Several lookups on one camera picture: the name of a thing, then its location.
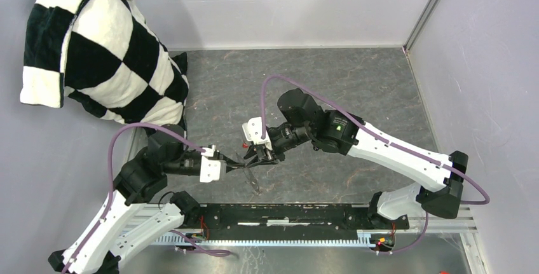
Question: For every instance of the aluminium frame rail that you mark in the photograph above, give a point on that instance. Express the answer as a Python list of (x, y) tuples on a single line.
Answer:
[(462, 224)]

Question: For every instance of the corner aluminium profile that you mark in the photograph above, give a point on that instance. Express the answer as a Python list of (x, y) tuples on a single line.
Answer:
[(420, 25)]

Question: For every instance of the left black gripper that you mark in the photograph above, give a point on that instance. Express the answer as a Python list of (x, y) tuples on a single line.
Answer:
[(234, 164)]

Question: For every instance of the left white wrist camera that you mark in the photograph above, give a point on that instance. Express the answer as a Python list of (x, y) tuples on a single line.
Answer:
[(213, 165)]

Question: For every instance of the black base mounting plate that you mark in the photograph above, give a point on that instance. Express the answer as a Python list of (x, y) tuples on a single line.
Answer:
[(295, 221)]

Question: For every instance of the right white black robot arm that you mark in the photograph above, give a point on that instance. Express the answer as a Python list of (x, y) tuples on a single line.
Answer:
[(437, 178)]

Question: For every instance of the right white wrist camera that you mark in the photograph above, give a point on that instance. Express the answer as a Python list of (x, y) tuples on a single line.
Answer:
[(255, 132)]

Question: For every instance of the black and white checkered cloth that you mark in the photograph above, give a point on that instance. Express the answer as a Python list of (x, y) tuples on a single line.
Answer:
[(102, 54)]

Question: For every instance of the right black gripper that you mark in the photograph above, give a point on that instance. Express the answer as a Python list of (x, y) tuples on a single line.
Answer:
[(279, 156)]

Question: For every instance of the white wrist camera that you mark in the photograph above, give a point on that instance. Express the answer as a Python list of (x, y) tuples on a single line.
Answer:
[(213, 165), (255, 132)]

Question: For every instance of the white slotted cable duct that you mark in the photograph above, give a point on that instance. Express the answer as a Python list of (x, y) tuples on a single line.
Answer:
[(358, 240)]

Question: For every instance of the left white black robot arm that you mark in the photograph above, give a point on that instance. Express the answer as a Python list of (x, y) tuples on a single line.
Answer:
[(102, 248)]

